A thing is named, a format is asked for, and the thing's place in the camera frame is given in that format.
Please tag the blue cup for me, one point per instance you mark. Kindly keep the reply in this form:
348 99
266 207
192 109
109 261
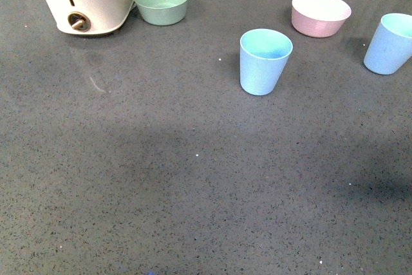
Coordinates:
390 46
263 56

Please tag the green bowl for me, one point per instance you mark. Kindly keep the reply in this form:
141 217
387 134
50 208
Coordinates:
162 12

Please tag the pink bowl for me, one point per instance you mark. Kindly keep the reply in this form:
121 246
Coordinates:
319 18

